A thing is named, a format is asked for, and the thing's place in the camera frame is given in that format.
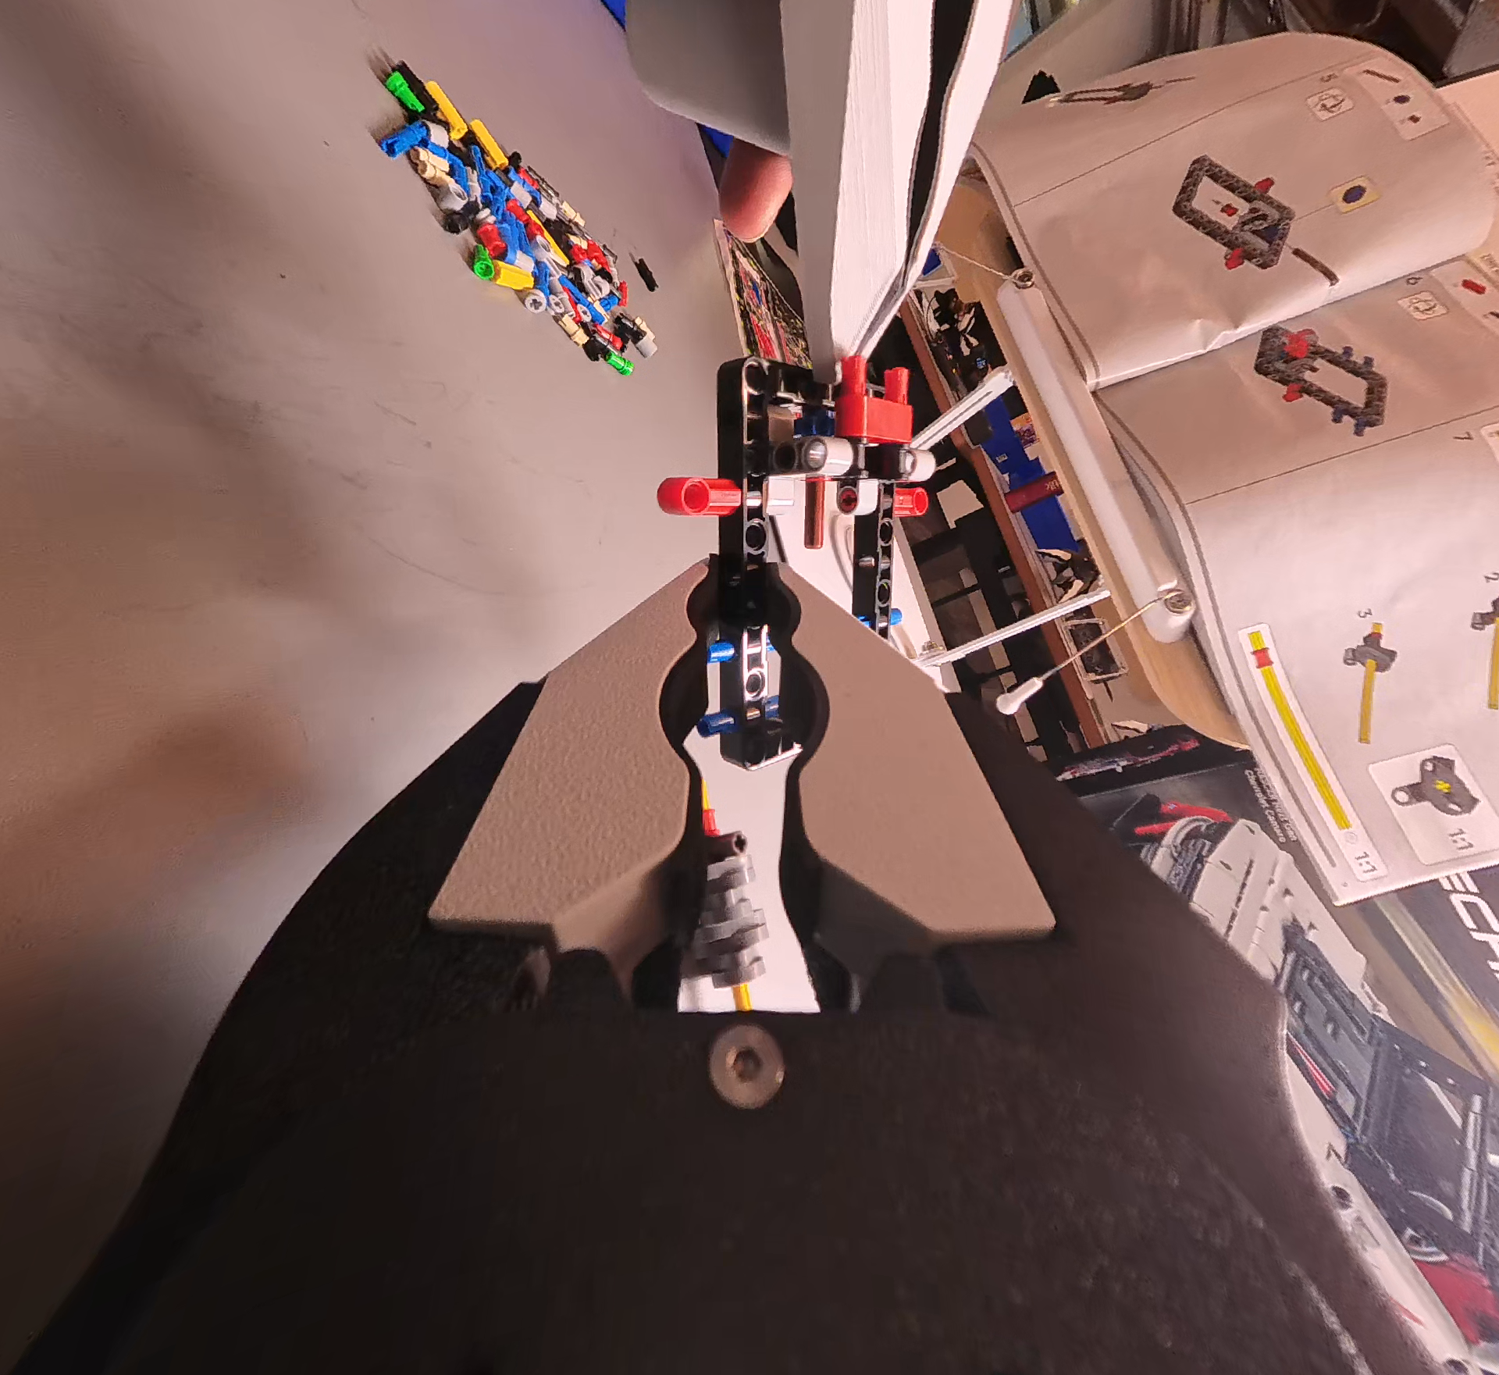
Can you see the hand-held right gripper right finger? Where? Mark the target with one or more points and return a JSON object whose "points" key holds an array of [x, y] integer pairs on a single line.
{"points": [[925, 802]]}

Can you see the pile of small lego pieces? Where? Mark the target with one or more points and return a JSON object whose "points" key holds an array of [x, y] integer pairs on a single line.
{"points": [[516, 227]]}

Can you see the black lego set box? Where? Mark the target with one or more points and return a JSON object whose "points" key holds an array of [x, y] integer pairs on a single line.
{"points": [[1347, 1048]]}

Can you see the colourful sticker sheet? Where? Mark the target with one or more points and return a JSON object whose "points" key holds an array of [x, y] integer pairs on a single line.
{"points": [[761, 298]]}

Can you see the small black lego pin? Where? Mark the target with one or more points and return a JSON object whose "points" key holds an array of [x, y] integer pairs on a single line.
{"points": [[644, 271]]}

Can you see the white book stand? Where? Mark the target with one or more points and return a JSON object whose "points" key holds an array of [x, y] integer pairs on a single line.
{"points": [[1089, 438]]}

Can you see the black lego frame assembly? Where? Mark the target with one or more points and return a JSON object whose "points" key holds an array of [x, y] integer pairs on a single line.
{"points": [[874, 418]]}

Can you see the lego instruction booklet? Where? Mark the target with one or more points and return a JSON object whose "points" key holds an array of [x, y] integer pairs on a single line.
{"points": [[1289, 532]]}

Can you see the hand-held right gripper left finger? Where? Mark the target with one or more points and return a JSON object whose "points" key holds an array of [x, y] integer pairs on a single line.
{"points": [[563, 802]]}

